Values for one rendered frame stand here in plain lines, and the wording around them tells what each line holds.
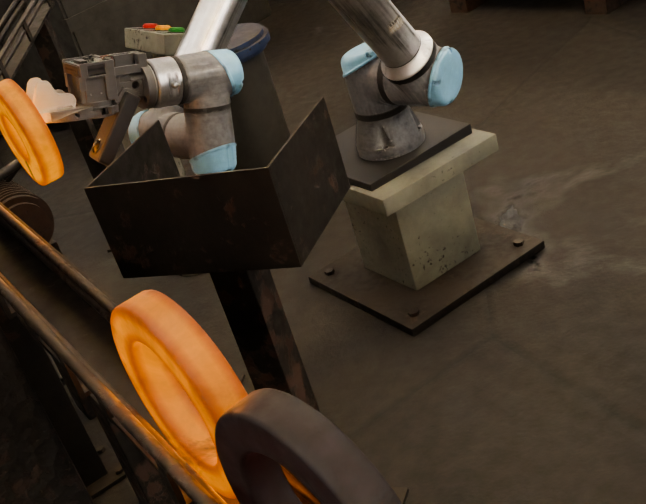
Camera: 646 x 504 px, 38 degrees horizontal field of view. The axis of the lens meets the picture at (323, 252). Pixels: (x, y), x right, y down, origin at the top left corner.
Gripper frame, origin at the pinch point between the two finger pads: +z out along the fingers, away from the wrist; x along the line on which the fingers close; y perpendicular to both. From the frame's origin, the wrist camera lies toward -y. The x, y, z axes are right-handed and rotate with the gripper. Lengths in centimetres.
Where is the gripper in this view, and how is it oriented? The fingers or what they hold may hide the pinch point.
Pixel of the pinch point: (19, 120)
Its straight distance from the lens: 142.8
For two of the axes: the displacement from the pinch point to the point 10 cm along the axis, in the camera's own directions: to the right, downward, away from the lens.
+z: -8.2, 2.4, -5.1
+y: -0.5, -9.3, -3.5
